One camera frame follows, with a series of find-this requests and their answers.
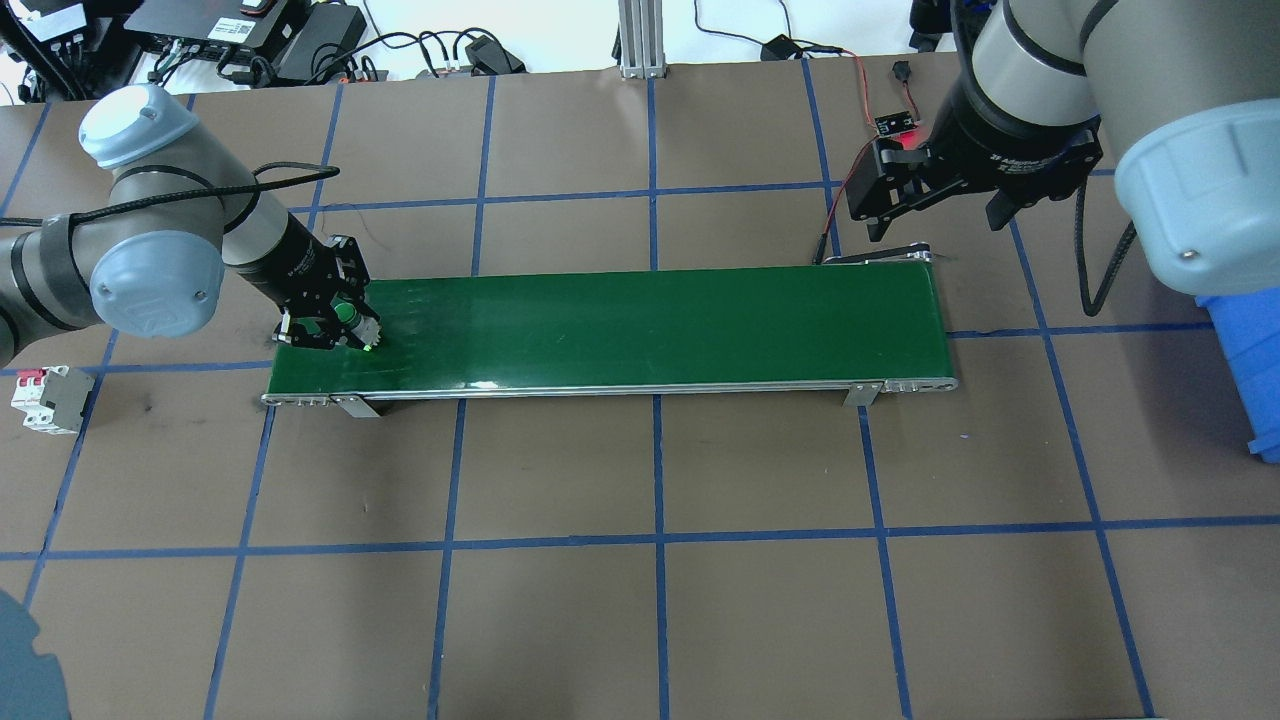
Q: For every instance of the green push button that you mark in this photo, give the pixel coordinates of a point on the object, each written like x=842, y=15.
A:
x=347, y=313

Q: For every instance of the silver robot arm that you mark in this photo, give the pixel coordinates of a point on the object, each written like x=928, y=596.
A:
x=1180, y=80
x=150, y=280

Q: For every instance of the small sensor circuit board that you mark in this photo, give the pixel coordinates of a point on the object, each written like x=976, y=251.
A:
x=893, y=124

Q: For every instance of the black barrel plug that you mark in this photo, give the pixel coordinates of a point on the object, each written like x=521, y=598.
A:
x=902, y=70

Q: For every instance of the black power adapter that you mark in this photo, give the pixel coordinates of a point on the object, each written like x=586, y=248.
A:
x=930, y=25
x=495, y=55

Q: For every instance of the small black connector box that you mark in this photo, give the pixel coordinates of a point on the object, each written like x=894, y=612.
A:
x=780, y=47

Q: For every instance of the white power strip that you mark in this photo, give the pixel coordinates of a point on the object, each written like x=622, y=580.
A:
x=445, y=72

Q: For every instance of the large black power brick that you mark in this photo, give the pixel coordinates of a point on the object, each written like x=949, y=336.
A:
x=325, y=40

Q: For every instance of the grey white circuit breaker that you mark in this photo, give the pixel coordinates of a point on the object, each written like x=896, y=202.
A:
x=65, y=400

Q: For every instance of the green conveyor belt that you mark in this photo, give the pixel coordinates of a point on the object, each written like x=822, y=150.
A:
x=600, y=330

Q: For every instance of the black computer box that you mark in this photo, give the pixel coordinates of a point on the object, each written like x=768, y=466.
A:
x=200, y=25

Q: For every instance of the blue plastic bin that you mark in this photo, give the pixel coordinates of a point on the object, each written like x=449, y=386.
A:
x=1250, y=370

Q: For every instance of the black device stack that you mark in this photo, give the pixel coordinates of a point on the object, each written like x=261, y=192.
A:
x=40, y=60

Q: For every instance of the aluminium profile post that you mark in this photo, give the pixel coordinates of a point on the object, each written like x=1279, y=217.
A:
x=640, y=40

